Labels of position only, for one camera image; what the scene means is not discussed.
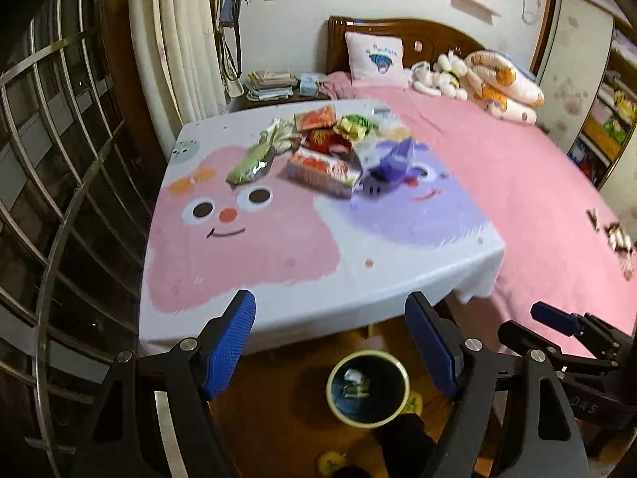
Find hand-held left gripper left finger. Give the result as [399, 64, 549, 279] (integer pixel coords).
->
[70, 289, 257, 478]

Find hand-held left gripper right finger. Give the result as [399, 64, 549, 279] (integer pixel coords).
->
[404, 291, 590, 478]

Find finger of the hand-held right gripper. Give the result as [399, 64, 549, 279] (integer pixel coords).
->
[530, 301, 637, 359]
[498, 319, 620, 375]

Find dark round trash bin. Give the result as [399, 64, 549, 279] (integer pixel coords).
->
[326, 350, 411, 426]

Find white crumpled paper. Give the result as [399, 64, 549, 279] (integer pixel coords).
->
[343, 368, 371, 399]

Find dark cloth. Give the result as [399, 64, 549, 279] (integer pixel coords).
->
[328, 412, 440, 478]

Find pink blanket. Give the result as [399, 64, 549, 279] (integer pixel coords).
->
[318, 71, 637, 359]

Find printed tablecloth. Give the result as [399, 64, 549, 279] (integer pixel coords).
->
[139, 100, 506, 357]

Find green snack packet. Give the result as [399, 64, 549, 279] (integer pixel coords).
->
[226, 142, 277, 186]

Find metal window grille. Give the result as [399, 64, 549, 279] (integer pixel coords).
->
[0, 0, 165, 478]

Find long red box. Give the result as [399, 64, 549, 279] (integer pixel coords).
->
[286, 152, 364, 200]

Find folded colourful clothes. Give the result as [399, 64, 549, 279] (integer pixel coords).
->
[570, 72, 637, 172]

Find yellow plastic bag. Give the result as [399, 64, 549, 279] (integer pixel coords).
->
[382, 122, 415, 143]

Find white crumpled wrapper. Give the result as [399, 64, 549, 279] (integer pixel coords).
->
[259, 118, 304, 153]

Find red snack bag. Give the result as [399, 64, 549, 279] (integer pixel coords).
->
[303, 129, 345, 153]

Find rolled printed quilt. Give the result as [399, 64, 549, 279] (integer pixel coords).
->
[465, 51, 547, 125]

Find orange snack bag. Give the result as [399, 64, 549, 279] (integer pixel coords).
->
[295, 106, 339, 133]

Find wooden nightstand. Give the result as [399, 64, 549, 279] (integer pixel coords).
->
[233, 87, 332, 113]

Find white yellow plush toy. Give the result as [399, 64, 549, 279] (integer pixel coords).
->
[433, 50, 472, 101]

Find stack of books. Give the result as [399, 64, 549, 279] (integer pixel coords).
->
[246, 71, 298, 101]

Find wooden wardrobe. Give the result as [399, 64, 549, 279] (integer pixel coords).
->
[530, 0, 637, 191]

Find tissue box with plate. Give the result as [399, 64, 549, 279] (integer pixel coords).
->
[299, 74, 328, 97]

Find pink printed pillow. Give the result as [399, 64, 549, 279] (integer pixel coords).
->
[346, 31, 405, 85]

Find wooden headboard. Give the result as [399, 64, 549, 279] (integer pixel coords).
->
[326, 16, 541, 76]

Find cream curtain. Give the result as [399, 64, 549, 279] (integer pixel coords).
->
[129, 0, 231, 126]

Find grey handbag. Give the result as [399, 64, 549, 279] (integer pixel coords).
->
[217, 0, 250, 29]

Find dark wooden window frame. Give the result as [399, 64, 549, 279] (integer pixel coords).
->
[97, 0, 172, 170]

